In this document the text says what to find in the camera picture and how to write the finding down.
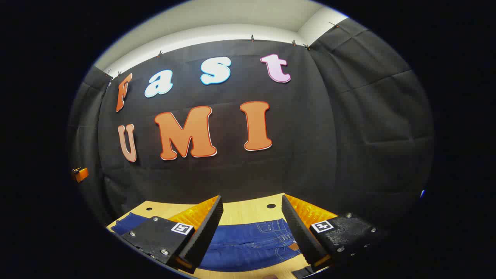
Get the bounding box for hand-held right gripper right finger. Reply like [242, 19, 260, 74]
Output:
[281, 195, 389, 272]

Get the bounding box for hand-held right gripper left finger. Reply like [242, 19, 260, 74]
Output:
[119, 195, 224, 274]

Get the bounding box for blue denim jeans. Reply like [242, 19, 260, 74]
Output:
[110, 212, 307, 272]

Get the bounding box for black backdrop cloth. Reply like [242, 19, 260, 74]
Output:
[68, 17, 434, 233]

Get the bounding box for row of small backdrop clips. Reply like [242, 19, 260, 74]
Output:
[105, 21, 341, 78]

